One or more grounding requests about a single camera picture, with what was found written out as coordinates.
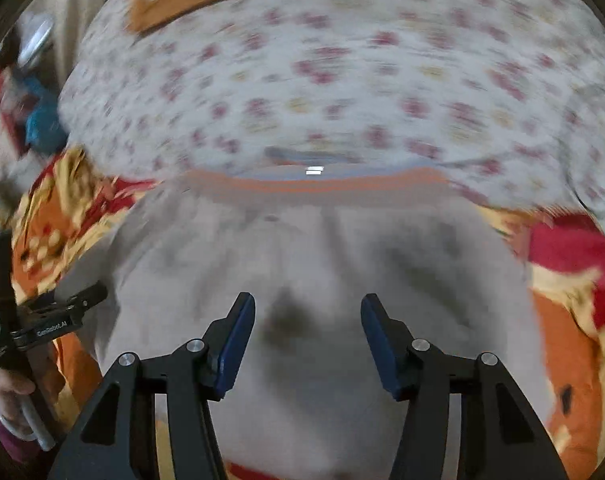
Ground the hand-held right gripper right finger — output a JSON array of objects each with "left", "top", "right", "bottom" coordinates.
[{"left": 360, "top": 293, "right": 568, "bottom": 480}]

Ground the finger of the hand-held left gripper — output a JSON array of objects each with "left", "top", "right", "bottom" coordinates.
[
  {"left": 0, "top": 231, "right": 22, "bottom": 332},
  {"left": 30, "top": 281, "right": 109, "bottom": 320}
]

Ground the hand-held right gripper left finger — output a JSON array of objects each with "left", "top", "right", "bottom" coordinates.
[{"left": 47, "top": 291, "right": 257, "bottom": 480}]

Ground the beige sweatshirt with striped hem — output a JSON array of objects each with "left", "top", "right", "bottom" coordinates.
[{"left": 57, "top": 147, "right": 558, "bottom": 480}]

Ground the person's left forearm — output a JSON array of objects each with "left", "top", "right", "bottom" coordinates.
[{"left": 0, "top": 395, "right": 43, "bottom": 465}]

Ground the person's left hand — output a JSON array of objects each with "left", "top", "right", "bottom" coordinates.
[{"left": 0, "top": 357, "right": 37, "bottom": 401}]

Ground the orange yellow red printed blanket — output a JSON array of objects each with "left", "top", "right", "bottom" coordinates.
[{"left": 0, "top": 145, "right": 605, "bottom": 480}]

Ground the blue plastic bag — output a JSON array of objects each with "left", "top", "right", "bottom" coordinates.
[{"left": 22, "top": 77, "right": 66, "bottom": 148}]

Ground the floral bed sheet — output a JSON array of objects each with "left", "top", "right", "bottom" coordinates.
[{"left": 57, "top": 0, "right": 605, "bottom": 241}]

